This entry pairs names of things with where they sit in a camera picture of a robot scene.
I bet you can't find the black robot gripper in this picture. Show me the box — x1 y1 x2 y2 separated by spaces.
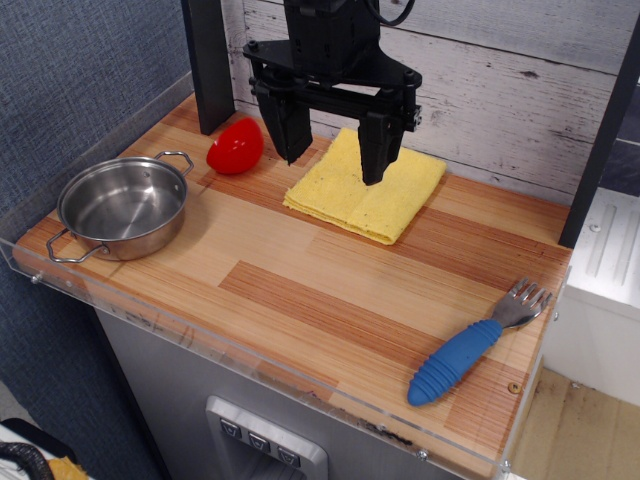
243 1 422 186

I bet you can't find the stainless steel pot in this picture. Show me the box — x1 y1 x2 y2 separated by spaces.
46 151 194 264

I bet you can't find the yellow folded towel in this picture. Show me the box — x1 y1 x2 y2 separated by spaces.
283 128 447 245

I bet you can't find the red plastic egg-shaped object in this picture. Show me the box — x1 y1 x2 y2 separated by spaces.
206 118 264 175

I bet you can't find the clear acrylic table guard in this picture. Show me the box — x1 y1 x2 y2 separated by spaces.
0 234 572 480

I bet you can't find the silver toy fridge dispenser panel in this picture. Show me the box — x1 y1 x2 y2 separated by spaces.
206 395 329 479

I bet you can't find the white plastic cabinet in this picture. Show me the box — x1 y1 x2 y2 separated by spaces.
542 188 639 405

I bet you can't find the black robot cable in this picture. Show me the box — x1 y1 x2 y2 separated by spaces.
360 0 417 27

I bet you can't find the black left vertical post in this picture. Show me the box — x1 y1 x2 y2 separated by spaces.
181 0 236 135

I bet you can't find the black vertical post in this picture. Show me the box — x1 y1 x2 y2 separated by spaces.
181 0 236 135
558 19 639 248

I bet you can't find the blue-handled metal spork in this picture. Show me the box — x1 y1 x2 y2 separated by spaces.
407 278 553 407

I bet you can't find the black right vertical post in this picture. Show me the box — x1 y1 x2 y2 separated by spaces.
558 19 639 248

